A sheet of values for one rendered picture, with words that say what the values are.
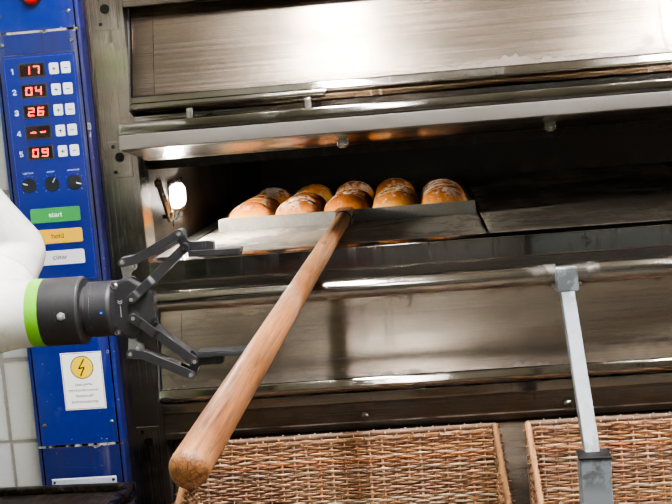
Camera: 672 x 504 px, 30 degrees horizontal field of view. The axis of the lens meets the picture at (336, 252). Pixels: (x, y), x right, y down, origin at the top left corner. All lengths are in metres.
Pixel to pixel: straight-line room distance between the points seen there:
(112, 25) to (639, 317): 1.06
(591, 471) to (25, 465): 1.14
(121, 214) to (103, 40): 0.31
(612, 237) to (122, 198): 0.87
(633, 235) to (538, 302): 0.20
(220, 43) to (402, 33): 0.32
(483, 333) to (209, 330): 0.49
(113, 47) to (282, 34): 0.30
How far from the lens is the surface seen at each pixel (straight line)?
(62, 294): 1.70
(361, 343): 2.24
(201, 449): 0.91
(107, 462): 2.34
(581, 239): 2.23
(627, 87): 2.08
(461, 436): 2.25
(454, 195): 2.67
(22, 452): 2.41
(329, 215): 2.67
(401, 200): 2.67
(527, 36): 2.20
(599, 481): 1.69
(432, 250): 2.21
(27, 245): 1.82
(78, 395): 2.32
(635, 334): 2.26
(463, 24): 2.21
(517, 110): 2.06
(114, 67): 2.27
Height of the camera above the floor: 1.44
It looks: 7 degrees down
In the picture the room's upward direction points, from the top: 5 degrees counter-clockwise
